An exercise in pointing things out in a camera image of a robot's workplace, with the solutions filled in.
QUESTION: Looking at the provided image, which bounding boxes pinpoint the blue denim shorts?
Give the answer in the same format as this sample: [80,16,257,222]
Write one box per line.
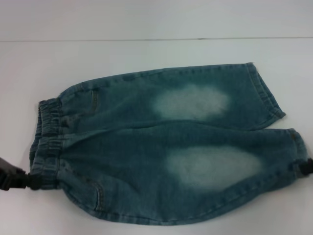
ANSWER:
[29,62,308,226]

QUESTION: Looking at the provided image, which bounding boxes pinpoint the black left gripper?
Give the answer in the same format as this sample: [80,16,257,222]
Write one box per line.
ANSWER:
[0,157,41,192]

